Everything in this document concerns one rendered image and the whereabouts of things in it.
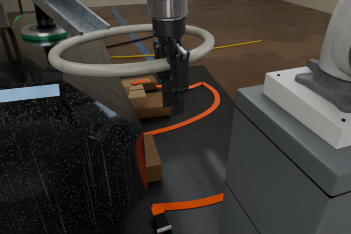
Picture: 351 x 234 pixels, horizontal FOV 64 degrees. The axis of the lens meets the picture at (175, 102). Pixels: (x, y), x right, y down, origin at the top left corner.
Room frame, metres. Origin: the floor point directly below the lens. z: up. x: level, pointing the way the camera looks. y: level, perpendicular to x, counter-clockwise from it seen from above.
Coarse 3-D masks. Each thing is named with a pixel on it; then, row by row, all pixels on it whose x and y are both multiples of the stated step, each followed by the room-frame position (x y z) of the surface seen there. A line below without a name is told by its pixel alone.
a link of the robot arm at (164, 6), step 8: (152, 0) 0.60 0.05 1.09; (160, 0) 0.59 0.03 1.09; (168, 0) 0.59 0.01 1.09; (176, 0) 0.60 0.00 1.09; (184, 0) 0.61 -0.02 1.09; (152, 8) 0.60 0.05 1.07; (160, 8) 0.59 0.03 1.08; (168, 8) 0.59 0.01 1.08; (176, 8) 0.59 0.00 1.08; (184, 8) 0.61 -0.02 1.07; (152, 16) 0.61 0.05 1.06; (160, 16) 0.59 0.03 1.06; (168, 16) 0.59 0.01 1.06; (176, 16) 0.59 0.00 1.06
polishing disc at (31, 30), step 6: (30, 24) 1.32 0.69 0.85; (36, 24) 1.32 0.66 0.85; (24, 30) 1.22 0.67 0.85; (30, 30) 1.22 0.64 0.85; (36, 30) 1.22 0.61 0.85; (42, 30) 1.22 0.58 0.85; (48, 30) 1.22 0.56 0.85; (54, 30) 1.22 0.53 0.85; (60, 30) 1.22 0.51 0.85; (36, 36) 1.17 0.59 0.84; (42, 36) 1.17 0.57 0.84
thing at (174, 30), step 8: (152, 24) 0.63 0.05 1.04; (160, 24) 0.60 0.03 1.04; (168, 24) 0.60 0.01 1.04; (176, 24) 0.60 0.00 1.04; (184, 24) 0.62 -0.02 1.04; (160, 32) 0.60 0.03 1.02; (168, 32) 0.59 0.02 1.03; (176, 32) 0.60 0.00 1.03; (184, 32) 0.62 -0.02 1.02; (160, 40) 0.65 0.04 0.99; (168, 40) 0.61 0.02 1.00; (176, 40) 0.60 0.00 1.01; (176, 48) 0.59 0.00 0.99; (176, 56) 0.61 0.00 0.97
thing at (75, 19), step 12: (36, 0) 1.15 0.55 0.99; (48, 0) 1.21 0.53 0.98; (60, 0) 1.23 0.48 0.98; (72, 0) 1.17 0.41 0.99; (48, 12) 1.09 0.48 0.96; (60, 12) 1.04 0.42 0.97; (72, 12) 1.15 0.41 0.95; (84, 12) 1.12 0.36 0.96; (60, 24) 1.03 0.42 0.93; (72, 24) 0.97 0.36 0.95; (84, 24) 1.07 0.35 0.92; (96, 24) 1.06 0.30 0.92; (108, 24) 1.02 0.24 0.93; (72, 36) 0.97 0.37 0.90
